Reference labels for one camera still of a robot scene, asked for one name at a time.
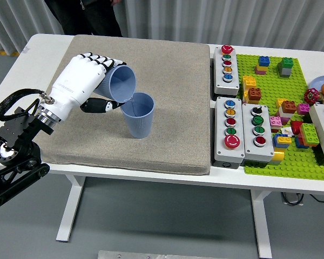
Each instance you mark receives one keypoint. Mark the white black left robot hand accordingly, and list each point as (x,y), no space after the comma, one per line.
(75,81)

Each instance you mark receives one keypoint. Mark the blue ribbed plastic cup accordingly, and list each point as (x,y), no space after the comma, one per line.
(122,83)
(137,124)

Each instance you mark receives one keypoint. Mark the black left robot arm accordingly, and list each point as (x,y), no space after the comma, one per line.
(16,140)

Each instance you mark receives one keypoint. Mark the person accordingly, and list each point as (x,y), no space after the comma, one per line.
(83,16)

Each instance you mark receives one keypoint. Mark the grey-brown fabric mat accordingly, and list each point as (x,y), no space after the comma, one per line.
(164,81)

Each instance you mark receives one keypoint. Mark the white table leg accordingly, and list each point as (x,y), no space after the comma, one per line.
(70,205)
(262,226)

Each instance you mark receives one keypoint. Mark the grey box, small red mushroom button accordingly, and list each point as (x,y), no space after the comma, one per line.
(226,84)

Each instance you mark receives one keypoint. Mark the grey box, large red stop button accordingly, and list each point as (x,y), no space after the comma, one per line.
(221,151)

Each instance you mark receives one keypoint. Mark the white pleated curtain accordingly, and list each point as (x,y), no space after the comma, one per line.
(232,21)

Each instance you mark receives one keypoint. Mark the brown toy block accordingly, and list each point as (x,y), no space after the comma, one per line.
(255,93)
(289,107)

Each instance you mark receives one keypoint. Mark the blue yellow pink block stack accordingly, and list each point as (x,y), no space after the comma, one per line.
(264,61)

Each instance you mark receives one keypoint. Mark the green studded baseplate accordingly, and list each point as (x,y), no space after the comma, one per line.
(271,83)

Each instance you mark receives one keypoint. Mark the green grey block stack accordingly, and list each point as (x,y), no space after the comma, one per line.
(286,63)

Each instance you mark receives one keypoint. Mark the yellow round toy block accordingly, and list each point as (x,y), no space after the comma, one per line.
(278,156)

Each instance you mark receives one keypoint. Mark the yellow block on blue block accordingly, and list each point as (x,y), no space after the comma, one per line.
(283,140)

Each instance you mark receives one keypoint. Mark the small white printed tile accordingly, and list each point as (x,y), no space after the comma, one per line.
(286,131)

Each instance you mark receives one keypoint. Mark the red sloped toy block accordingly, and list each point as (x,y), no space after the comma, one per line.
(296,126)

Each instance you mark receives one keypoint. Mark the magenta toy block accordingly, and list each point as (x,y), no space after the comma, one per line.
(303,108)

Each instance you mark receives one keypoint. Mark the red valve wheel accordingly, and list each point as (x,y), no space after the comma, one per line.
(311,95)

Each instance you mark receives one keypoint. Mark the green red blue block stack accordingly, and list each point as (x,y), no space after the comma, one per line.
(310,132)

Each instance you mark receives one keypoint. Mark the pale blue plate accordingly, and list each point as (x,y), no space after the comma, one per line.
(320,81)

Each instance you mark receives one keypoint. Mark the grey button box, black base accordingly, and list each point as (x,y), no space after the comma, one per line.
(322,135)

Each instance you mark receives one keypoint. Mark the grey box with selector switch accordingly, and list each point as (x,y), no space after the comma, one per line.
(249,145)

